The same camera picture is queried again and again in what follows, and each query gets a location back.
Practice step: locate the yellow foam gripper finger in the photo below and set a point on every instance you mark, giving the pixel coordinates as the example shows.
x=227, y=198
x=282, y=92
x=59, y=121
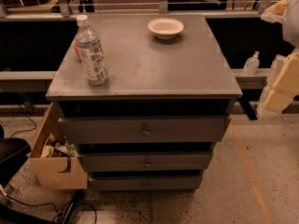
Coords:
x=277, y=12
x=282, y=85

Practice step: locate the white paper bowl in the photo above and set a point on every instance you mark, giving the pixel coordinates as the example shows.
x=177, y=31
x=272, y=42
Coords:
x=165, y=28

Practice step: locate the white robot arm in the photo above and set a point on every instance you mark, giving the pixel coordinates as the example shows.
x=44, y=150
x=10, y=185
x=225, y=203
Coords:
x=290, y=29

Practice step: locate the hand sanitizer pump bottle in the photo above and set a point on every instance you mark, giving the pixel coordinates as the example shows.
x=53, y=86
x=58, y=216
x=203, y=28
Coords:
x=252, y=63

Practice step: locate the clear plastic water bottle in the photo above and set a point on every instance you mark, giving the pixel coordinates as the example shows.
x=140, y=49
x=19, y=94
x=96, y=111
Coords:
x=90, y=51

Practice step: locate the orange fruit behind bottle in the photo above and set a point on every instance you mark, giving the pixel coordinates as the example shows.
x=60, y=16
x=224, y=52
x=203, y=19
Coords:
x=75, y=48

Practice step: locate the grey drawer cabinet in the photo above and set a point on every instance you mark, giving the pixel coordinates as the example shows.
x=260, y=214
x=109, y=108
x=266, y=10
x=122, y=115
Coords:
x=148, y=78

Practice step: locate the bottom grey drawer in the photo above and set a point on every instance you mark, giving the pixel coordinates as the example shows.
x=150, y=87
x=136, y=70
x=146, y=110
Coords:
x=143, y=183

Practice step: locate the grey drawer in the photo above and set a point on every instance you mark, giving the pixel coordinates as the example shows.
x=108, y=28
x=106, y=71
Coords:
x=143, y=183
x=166, y=130
x=144, y=161

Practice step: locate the top grey drawer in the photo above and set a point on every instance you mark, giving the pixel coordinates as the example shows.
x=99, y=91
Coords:
x=166, y=130

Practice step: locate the middle grey drawer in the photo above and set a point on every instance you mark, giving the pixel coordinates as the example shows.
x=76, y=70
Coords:
x=144, y=161

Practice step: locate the cardboard box with snacks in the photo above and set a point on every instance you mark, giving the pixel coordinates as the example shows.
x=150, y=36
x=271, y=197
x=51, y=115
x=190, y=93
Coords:
x=55, y=172

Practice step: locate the black office chair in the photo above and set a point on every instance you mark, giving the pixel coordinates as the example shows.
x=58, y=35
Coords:
x=13, y=155

